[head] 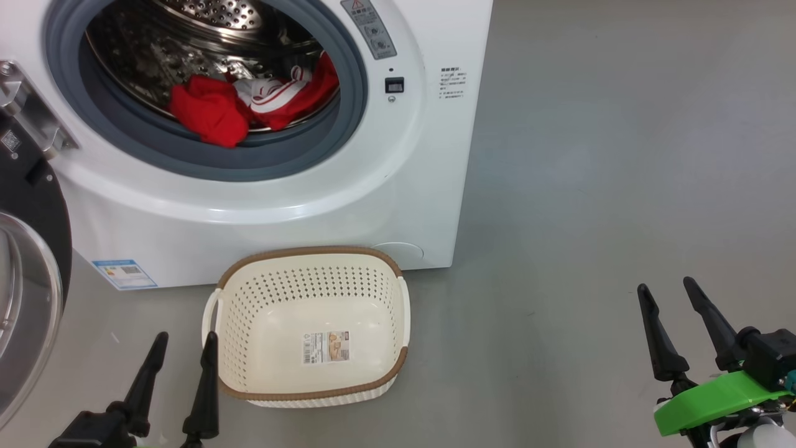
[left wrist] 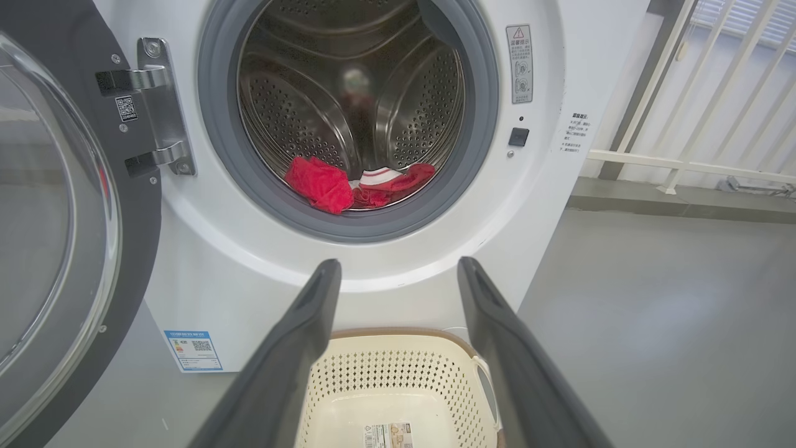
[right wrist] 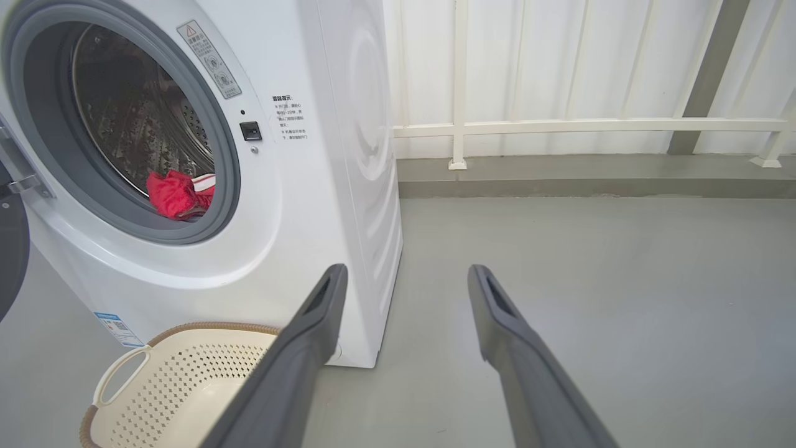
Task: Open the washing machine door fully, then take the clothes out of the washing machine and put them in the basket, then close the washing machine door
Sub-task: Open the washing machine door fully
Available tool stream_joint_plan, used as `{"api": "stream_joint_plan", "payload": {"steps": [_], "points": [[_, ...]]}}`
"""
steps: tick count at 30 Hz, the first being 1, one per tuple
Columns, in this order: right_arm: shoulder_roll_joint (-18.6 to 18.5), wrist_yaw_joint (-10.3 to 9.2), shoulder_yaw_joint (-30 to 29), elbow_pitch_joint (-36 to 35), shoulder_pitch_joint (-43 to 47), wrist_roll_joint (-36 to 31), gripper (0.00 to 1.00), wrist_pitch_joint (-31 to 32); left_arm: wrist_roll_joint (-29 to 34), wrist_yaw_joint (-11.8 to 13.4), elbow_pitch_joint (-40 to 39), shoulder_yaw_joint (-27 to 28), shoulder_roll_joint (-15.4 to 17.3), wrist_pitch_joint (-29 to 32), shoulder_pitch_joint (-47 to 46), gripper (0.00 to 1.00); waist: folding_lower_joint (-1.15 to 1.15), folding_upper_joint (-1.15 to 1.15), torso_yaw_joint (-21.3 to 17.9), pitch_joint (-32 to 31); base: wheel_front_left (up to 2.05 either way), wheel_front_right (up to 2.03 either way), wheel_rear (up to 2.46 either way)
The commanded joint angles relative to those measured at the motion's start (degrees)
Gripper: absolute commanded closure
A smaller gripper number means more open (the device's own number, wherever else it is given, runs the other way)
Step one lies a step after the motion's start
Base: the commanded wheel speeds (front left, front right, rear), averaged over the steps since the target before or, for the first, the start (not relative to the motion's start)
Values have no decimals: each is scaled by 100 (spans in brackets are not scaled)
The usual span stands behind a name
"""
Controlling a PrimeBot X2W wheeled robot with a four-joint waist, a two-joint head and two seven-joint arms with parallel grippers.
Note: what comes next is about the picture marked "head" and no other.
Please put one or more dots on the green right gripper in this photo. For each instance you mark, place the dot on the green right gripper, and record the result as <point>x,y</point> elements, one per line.
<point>709,401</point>

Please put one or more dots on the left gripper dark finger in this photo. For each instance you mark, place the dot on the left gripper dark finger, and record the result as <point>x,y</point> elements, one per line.
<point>146,392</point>
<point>205,404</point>

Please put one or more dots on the black round glass washer door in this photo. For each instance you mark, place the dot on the black round glass washer door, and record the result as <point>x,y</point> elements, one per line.
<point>31,193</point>

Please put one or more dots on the red and white jersey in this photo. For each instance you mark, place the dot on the red and white jersey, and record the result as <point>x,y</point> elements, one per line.
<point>211,115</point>

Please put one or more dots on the cream perforated laundry basket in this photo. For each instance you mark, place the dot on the cream perforated laundry basket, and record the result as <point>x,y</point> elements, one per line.
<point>280,336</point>

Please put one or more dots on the printed product label sticker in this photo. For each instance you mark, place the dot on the printed product label sticker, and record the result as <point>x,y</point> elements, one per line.
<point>326,347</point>

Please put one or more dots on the white front-load washing machine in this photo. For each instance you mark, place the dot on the white front-load washing machine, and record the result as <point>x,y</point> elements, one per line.
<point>373,205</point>

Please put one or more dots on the metal washer door hinge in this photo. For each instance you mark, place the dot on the metal washer door hinge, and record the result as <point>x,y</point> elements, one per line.
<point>31,112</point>

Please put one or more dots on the perforated steel washer drum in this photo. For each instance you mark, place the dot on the perforated steel washer drum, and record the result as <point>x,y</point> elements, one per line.
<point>143,68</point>

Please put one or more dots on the black door lock latch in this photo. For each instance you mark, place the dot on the black door lock latch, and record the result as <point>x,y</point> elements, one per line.
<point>394,84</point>

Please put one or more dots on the blue energy label sticker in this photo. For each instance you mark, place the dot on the blue energy label sticker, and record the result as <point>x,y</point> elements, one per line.
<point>124,275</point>

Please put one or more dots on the round white filter cover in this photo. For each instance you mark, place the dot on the round white filter cover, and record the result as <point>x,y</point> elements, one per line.
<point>401,252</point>

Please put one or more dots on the black text notice sticker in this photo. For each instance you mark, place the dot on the black text notice sticker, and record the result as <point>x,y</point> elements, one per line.
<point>453,83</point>

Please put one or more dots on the grey warning sticker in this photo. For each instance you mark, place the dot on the grey warning sticker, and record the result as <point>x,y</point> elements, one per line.
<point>373,31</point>

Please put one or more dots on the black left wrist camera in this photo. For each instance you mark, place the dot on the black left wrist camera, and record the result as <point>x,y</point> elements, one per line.
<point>87,432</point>

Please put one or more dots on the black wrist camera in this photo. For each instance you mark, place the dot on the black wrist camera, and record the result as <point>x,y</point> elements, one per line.
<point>771,358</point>
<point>87,432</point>

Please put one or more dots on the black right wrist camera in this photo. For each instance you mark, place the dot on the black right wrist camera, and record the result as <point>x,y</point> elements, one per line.
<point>771,358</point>

